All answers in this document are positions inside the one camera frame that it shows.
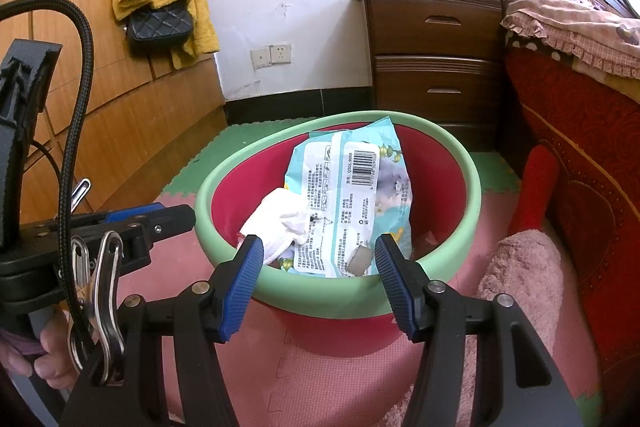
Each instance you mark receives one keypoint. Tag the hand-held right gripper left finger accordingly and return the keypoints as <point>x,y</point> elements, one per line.
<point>245,289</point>

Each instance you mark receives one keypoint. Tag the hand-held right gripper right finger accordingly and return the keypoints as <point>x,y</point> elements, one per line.
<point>395,289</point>

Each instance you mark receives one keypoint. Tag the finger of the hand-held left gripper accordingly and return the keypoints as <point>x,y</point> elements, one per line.
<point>135,212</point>
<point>170,222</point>

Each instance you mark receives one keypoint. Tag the red bin with green rim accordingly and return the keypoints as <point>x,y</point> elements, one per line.
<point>325,302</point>

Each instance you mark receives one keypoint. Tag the white paper towel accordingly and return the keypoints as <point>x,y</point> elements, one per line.
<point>275,222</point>

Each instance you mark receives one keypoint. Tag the light blue wet wipes pack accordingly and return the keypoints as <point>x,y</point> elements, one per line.
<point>340,197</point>

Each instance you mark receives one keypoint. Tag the person's left hand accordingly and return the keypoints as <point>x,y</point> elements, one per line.
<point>55,374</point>

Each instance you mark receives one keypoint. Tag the metal spring clip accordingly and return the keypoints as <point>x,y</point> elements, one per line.
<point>80,194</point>
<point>107,297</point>

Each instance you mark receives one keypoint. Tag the green foam floor mat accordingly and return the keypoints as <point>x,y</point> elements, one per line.
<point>240,142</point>

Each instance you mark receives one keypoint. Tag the pink foam floor mat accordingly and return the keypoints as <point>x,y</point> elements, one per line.
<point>325,382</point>

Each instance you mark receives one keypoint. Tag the red sock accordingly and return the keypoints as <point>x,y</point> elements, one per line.
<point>537,187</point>

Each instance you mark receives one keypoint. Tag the black quilted bag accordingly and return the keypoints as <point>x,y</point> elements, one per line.
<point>160,27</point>

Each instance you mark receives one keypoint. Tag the red patterned bed side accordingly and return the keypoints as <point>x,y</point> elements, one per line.
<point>590,182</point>

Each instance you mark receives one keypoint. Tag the dark wooden nightstand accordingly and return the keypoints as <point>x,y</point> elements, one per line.
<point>430,57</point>

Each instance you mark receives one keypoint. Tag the pink ruffled bedsheet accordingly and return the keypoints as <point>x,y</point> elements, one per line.
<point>575,27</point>

